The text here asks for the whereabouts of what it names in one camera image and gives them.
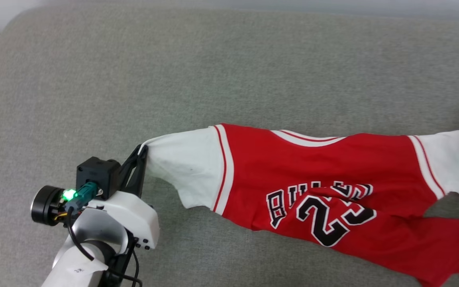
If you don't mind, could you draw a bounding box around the teal left cable connector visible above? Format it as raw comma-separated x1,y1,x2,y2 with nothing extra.
63,181,98,206

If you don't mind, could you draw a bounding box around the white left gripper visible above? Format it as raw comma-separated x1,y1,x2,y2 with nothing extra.
88,144,160,250

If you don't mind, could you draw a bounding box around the grey fabric sofa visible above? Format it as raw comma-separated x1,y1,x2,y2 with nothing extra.
0,4,459,287

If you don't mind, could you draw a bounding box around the red and white basketball jersey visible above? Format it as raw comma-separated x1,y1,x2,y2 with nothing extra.
140,123,459,287

